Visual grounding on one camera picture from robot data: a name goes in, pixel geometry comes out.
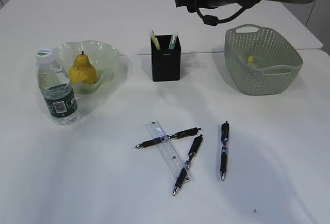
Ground mint green utility knife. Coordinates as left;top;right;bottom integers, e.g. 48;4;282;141
169;31;178;50

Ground yellow green pen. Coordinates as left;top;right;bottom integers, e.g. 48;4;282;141
149;29;160;50

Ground yellow white waste paper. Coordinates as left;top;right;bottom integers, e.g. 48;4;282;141
241;55;291;74

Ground black pen apart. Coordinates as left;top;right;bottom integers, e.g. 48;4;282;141
220;121;229;181

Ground yellow pear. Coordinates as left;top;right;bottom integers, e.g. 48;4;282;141
68;51;97;85

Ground black pen across ruler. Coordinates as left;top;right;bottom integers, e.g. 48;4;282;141
135;127;201;149

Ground clear water bottle green label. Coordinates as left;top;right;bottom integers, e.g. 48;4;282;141
36;49;79;125

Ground clear plastic ruler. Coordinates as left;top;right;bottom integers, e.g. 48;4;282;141
146;121;184;180

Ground black square pen holder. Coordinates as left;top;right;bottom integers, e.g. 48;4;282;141
150;35;181;82

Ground green woven plastic basket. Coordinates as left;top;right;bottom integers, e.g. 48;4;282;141
224;24;303;95

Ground green glass scalloped plate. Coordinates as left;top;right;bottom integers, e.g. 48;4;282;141
53;40;120;94

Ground black pen under ruler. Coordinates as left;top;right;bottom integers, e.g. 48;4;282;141
172;134;203;196

